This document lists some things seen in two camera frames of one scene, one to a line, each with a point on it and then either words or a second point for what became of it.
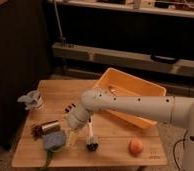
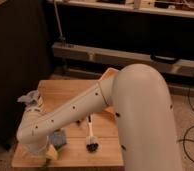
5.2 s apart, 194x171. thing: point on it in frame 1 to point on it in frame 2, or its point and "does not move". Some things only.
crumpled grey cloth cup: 31,100 does not move
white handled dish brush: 92,142 does not move
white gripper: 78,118 to 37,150
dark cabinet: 19,61 does not move
